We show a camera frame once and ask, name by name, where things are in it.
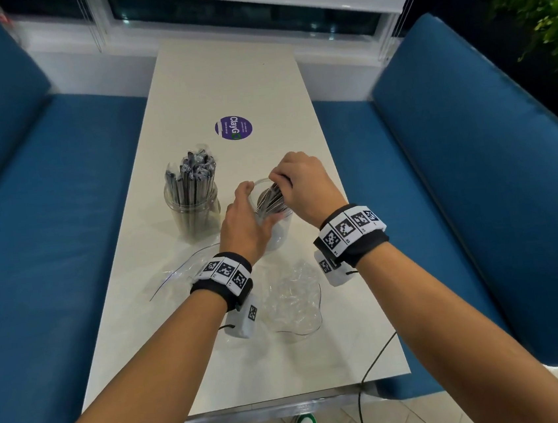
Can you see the person's left hand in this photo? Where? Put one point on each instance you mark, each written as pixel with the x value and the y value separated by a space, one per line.
pixel 238 228

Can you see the person's right hand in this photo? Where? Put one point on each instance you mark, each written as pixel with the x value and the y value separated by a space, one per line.
pixel 311 185

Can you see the clear glass cup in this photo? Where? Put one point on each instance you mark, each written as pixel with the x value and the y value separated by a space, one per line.
pixel 192 218
pixel 277 239

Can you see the bundle of metal straws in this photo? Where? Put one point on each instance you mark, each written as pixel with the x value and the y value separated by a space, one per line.
pixel 191 178
pixel 270 202

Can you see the clear plastic bag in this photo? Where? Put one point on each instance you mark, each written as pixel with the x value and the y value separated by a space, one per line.
pixel 181 274
pixel 293 297

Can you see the person's right forearm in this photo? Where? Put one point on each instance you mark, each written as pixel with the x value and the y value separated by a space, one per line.
pixel 461 339

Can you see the person's left forearm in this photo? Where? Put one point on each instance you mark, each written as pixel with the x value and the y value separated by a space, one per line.
pixel 129 398

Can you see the round purple sticker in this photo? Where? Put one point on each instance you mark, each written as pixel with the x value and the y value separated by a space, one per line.
pixel 233 128

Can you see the blue cushioned sofa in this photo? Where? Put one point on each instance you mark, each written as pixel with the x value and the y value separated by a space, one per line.
pixel 479 173
pixel 39 244

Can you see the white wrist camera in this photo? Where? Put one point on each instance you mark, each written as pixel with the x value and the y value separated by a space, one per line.
pixel 243 322
pixel 338 274

